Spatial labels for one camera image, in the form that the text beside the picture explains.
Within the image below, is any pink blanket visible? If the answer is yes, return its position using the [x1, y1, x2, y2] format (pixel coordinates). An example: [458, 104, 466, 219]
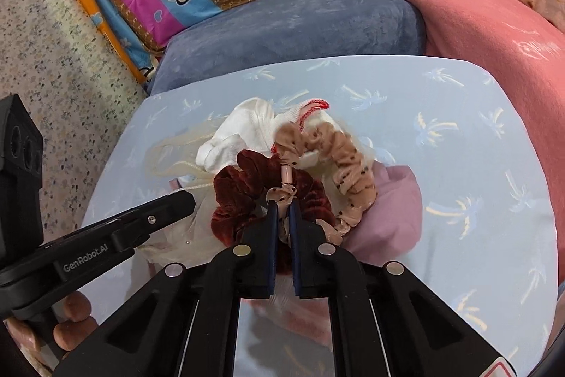
[335, 0, 565, 285]

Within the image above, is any person's left hand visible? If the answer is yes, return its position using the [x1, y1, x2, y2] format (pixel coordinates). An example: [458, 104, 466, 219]
[4, 290, 100, 360]

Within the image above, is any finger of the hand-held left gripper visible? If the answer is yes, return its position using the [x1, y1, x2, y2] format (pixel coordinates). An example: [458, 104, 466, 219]
[110, 190, 197, 254]

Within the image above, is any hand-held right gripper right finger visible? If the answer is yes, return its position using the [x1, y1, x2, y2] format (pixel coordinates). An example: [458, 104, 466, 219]
[288, 200, 517, 377]

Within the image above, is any mauve cloth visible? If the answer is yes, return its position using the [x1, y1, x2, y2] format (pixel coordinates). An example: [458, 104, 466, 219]
[342, 165, 423, 267]

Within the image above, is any dark red velvet scrunchie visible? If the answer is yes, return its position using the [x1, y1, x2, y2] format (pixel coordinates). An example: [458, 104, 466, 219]
[210, 149, 333, 274]

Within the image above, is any cream organza scrunchie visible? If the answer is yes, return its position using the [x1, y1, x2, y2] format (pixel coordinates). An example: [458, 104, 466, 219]
[141, 125, 230, 267]

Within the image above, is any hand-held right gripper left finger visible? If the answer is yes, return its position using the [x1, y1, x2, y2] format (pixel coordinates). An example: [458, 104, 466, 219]
[53, 200, 280, 377]

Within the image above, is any blue-grey cushion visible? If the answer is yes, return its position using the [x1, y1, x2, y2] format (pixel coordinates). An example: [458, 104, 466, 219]
[145, 0, 428, 95]

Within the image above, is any white scrunchie with red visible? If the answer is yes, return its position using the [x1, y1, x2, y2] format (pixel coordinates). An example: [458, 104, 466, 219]
[195, 96, 376, 175]

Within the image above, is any tan polka-dot scrunchie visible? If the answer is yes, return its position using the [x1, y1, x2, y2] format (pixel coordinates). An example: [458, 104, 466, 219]
[266, 122, 378, 246]

